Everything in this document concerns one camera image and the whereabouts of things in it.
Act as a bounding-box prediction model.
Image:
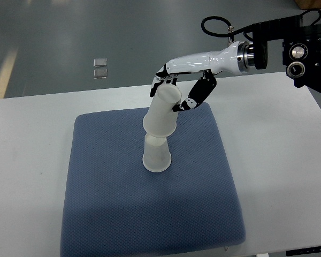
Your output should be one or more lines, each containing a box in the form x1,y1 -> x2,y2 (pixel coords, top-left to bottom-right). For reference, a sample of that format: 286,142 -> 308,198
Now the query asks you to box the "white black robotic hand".
150,41 -> 254,112

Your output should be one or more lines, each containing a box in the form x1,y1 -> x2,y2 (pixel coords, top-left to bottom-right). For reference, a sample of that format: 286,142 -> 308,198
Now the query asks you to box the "white paper cup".
142,133 -> 172,173
143,84 -> 182,138

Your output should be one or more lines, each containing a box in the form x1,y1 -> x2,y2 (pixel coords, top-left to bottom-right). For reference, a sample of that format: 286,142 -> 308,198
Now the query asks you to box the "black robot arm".
244,16 -> 321,93

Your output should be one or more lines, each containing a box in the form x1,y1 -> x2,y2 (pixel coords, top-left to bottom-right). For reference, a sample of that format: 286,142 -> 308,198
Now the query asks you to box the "wooden box corner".
294,0 -> 321,10

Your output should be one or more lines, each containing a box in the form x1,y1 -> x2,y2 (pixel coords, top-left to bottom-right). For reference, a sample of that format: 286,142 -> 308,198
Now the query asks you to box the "white paper cup on cushion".
142,133 -> 172,173

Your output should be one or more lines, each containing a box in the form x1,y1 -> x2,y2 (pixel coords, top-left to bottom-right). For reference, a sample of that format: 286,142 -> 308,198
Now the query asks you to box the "upper metal floor plate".
93,57 -> 108,67

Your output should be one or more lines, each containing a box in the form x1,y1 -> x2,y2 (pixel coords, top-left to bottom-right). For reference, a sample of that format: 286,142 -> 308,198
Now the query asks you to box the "metal floor plate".
93,57 -> 108,67
94,68 -> 108,79

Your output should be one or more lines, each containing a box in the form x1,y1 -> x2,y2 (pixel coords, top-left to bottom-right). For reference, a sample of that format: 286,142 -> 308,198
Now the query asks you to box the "lower metal floor plate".
94,68 -> 108,79

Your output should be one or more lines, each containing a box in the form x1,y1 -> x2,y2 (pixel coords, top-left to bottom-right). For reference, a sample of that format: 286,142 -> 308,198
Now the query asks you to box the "blue fabric cushion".
60,103 -> 246,256

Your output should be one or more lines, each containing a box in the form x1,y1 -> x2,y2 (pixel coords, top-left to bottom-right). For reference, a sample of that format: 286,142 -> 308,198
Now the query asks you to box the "black label strip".
286,246 -> 321,256

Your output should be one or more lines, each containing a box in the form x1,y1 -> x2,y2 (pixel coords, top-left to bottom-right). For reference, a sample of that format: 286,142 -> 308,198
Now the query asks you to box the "black cable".
201,16 -> 255,43

